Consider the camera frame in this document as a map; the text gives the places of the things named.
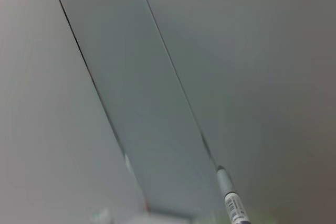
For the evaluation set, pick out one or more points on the clear grey pen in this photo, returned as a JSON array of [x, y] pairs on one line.
[[231, 195]]

